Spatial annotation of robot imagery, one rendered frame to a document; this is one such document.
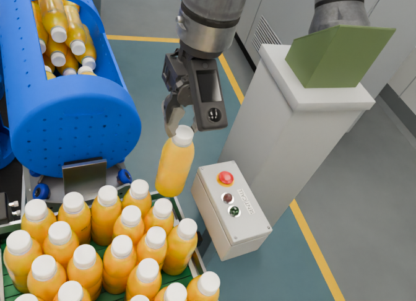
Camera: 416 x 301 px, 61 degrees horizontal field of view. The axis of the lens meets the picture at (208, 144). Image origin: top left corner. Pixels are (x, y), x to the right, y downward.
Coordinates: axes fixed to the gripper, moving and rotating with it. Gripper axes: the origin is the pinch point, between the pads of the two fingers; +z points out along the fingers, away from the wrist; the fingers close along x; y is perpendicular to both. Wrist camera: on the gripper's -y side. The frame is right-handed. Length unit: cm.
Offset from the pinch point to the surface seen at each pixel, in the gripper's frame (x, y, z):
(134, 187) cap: 8.3, -0.1, 15.9
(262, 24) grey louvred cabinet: -151, 172, 83
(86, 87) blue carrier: 15.0, 16.9, 1.2
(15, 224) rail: 32.6, 3.7, 26.9
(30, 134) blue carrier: 26.9, 14.7, 11.0
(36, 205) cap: 27.7, 0.5, 15.9
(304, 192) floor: -128, 39, 125
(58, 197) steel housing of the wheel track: 23.1, 11.6, 31.9
